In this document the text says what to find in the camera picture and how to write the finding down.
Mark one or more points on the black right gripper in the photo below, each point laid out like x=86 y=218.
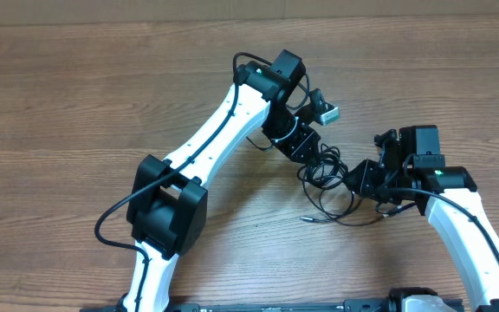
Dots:
x=365 y=188

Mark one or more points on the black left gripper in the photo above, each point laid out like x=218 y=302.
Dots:
x=307 y=136

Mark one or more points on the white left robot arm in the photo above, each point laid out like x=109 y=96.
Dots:
x=170 y=195

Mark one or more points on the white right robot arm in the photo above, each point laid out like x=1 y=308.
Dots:
x=412 y=168

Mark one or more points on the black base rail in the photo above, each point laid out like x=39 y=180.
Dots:
x=351 y=305

